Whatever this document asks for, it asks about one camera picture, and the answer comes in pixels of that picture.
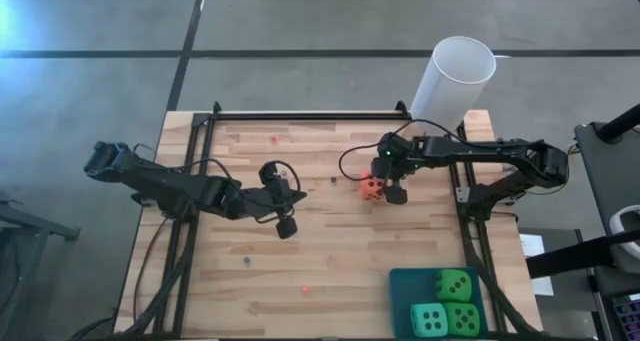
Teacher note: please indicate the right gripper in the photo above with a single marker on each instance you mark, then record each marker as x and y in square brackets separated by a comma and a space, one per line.
[400, 153]

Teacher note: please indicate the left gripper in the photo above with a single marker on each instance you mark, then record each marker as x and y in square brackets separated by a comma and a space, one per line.
[260, 206]

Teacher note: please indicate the large orange foam die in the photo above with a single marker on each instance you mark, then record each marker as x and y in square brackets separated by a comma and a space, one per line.
[372, 190]

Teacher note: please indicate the large green foam die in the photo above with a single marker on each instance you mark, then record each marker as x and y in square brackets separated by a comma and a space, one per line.
[462, 319]
[453, 285]

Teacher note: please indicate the large teal foam die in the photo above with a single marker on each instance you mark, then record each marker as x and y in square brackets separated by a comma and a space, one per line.
[428, 320]

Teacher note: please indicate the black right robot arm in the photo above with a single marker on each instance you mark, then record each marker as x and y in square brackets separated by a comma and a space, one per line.
[480, 151]

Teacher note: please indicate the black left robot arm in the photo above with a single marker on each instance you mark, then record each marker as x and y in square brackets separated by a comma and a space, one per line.
[175, 188]

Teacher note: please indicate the blue plastic bin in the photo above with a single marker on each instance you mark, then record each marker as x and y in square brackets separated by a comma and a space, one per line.
[400, 291]

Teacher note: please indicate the white shade table lamp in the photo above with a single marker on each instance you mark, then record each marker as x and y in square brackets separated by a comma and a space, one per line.
[452, 86]

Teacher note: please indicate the white paper sheet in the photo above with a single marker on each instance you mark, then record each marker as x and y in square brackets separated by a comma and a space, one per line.
[537, 281]

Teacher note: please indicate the black cart bar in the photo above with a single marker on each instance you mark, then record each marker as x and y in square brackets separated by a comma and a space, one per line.
[575, 256]

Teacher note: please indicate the black side cart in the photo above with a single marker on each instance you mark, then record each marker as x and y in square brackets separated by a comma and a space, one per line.
[605, 176]

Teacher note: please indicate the black cart pole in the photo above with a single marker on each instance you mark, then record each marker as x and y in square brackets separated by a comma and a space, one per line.
[620, 123]

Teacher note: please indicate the white rounded object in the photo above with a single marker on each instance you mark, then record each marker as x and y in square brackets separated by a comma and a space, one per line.
[627, 231]

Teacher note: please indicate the backlit keyboard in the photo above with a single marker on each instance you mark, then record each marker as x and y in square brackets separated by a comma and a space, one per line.
[629, 318]

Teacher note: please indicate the black aluminium table frame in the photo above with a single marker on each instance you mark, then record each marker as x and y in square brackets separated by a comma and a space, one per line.
[300, 116]

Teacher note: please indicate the grey neighbouring table frame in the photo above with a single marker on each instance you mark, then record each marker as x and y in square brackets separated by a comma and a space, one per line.
[30, 221]

